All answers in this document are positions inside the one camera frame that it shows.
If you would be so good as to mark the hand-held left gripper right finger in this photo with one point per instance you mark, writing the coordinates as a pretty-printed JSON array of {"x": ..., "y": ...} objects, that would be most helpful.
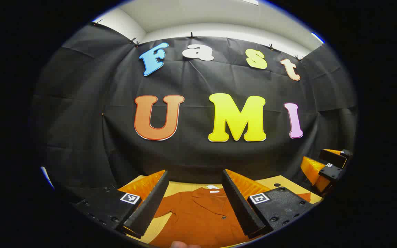
[{"x": 241, "y": 206}]

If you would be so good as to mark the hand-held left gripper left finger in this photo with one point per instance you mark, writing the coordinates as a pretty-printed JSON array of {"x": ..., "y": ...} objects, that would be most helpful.
[{"x": 150, "y": 206}]

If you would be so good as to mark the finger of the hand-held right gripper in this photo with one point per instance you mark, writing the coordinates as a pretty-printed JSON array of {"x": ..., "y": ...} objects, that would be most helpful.
[
  {"x": 334, "y": 157},
  {"x": 331, "y": 172}
]

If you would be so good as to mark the orange button shirt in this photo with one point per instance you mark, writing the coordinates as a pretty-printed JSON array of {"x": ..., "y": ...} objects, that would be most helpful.
[{"x": 198, "y": 220}]

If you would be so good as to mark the black backdrop cloth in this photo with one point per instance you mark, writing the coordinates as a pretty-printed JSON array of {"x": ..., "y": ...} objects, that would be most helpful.
[{"x": 198, "y": 86}]

